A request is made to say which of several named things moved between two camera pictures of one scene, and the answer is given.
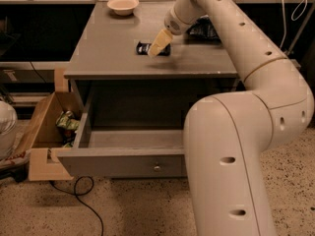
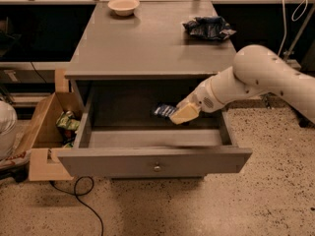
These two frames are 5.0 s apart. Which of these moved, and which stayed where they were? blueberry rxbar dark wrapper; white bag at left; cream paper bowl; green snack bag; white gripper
Moved: white gripper; blueberry rxbar dark wrapper
Stayed: green snack bag; cream paper bowl; white bag at left
